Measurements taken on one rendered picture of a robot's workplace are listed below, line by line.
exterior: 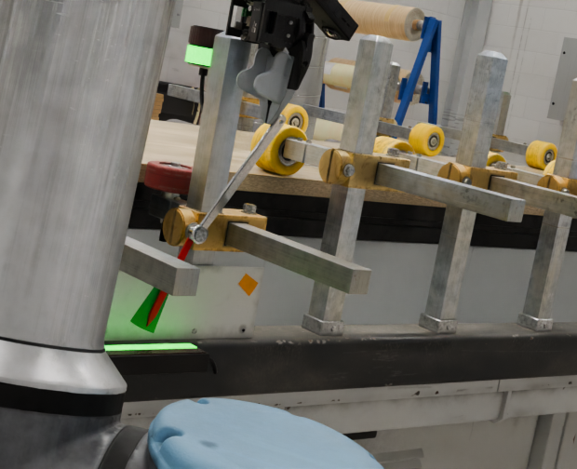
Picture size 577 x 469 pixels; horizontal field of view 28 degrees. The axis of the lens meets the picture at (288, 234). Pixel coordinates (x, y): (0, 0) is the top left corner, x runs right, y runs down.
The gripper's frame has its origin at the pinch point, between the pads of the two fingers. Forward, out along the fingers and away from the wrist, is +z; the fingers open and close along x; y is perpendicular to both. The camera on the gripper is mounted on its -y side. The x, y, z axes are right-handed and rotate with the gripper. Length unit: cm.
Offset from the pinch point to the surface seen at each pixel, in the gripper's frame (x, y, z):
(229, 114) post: -6.0, 2.4, 1.3
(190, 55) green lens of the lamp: -12.4, 5.6, -5.3
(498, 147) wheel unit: -109, -175, 7
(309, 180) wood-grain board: -25.5, -30.5, 11.2
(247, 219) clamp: -5.1, -2.9, 14.6
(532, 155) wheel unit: -94, -173, 7
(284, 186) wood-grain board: -25.5, -25.5, 12.7
